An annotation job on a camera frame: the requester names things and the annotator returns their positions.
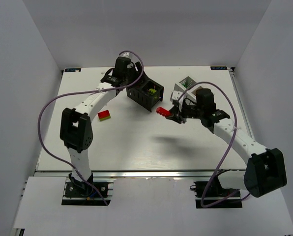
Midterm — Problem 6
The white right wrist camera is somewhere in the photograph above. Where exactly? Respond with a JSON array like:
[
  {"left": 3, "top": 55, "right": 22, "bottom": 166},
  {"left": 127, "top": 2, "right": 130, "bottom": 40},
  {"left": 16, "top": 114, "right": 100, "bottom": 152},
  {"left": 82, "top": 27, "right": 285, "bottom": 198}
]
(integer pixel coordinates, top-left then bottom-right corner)
[{"left": 170, "top": 90, "right": 183, "bottom": 107}]

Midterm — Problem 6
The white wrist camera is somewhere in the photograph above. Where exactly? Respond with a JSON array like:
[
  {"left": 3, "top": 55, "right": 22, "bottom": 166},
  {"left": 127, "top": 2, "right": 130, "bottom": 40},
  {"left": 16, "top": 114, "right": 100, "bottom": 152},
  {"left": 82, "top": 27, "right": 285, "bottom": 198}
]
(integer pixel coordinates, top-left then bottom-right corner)
[
  {"left": 120, "top": 52, "right": 133, "bottom": 59},
  {"left": 170, "top": 90, "right": 183, "bottom": 107}
]

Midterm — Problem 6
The white two-slot container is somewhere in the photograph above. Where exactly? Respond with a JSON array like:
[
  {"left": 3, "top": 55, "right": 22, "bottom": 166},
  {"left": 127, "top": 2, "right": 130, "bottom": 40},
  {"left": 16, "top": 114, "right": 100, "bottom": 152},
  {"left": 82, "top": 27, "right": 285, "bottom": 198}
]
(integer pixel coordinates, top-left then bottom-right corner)
[{"left": 173, "top": 76, "right": 200, "bottom": 104}]

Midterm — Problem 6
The blue label sticker right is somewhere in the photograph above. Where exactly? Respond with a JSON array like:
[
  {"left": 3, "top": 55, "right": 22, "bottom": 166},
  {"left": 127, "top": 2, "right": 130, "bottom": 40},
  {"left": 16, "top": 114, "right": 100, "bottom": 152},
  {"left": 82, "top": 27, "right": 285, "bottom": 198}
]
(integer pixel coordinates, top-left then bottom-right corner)
[{"left": 210, "top": 66, "right": 228, "bottom": 70}]

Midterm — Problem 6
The blue label sticker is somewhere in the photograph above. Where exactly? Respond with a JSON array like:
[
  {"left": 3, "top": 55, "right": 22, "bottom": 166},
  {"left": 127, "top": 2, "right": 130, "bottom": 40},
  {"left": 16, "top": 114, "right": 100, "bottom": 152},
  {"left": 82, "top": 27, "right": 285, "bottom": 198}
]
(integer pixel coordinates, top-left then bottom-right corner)
[
  {"left": 64, "top": 68, "right": 82, "bottom": 73},
  {"left": 210, "top": 66, "right": 228, "bottom": 70}
]

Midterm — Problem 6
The aluminium table edge rail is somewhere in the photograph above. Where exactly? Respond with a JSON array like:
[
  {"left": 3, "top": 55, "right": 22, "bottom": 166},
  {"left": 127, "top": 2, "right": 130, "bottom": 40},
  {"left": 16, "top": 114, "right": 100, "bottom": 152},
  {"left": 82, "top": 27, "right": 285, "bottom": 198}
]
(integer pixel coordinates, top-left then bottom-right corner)
[{"left": 34, "top": 170, "right": 252, "bottom": 179}]

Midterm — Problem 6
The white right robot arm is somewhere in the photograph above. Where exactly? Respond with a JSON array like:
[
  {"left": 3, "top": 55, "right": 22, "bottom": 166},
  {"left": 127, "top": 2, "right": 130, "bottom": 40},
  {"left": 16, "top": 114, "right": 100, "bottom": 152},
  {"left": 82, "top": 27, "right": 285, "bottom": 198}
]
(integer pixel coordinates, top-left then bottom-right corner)
[{"left": 166, "top": 88, "right": 287, "bottom": 198}]

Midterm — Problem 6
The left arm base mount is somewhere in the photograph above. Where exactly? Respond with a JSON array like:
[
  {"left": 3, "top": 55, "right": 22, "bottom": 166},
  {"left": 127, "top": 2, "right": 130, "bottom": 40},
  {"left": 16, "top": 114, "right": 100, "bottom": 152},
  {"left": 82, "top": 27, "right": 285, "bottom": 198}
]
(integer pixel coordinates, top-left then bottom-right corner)
[{"left": 61, "top": 178, "right": 114, "bottom": 207}]

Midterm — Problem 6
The blue label sticker left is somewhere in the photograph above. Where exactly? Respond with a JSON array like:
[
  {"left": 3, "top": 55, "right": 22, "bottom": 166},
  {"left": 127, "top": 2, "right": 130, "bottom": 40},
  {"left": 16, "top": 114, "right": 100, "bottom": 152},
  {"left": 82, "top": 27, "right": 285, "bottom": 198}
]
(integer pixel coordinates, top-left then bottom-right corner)
[{"left": 64, "top": 68, "right": 82, "bottom": 73}]

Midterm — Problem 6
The black two-slot container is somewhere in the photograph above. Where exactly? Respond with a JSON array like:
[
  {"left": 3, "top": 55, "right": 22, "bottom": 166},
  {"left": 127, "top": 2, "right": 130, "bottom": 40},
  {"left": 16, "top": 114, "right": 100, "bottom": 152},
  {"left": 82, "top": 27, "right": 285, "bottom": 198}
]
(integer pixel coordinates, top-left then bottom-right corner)
[{"left": 126, "top": 73, "right": 164, "bottom": 112}]

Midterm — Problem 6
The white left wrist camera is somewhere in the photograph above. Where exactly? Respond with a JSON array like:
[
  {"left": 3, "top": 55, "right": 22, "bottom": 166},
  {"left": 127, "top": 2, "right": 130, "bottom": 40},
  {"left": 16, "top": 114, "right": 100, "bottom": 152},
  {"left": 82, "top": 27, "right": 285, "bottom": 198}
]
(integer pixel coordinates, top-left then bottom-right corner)
[{"left": 120, "top": 52, "right": 133, "bottom": 59}]

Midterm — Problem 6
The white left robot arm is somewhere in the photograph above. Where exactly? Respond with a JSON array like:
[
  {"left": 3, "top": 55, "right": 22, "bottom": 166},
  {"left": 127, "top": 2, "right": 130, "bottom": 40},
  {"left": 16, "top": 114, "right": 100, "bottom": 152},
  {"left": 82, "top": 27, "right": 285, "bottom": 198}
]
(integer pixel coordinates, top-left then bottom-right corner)
[{"left": 59, "top": 56, "right": 144, "bottom": 183}]

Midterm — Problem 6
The red and lime lego stack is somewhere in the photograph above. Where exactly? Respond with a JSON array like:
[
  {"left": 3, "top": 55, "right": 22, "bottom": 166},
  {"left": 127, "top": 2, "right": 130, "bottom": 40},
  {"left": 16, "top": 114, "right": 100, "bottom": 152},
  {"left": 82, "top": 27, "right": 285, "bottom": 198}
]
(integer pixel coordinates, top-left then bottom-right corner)
[{"left": 97, "top": 110, "right": 111, "bottom": 121}]

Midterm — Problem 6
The red lego with lime top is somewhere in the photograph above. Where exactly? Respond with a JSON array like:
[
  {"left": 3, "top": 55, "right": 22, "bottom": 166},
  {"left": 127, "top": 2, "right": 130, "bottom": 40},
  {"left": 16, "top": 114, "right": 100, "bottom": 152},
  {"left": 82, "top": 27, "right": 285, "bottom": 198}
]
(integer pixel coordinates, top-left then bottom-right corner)
[{"left": 156, "top": 107, "right": 172, "bottom": 117}]

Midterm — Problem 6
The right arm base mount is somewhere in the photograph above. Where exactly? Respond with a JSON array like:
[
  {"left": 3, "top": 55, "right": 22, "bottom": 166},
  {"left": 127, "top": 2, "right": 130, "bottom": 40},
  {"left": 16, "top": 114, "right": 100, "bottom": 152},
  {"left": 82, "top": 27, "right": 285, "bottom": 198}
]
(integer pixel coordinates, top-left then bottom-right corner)
[{"left": 189, "top": 171, "right": 242, "bottom": 209}]

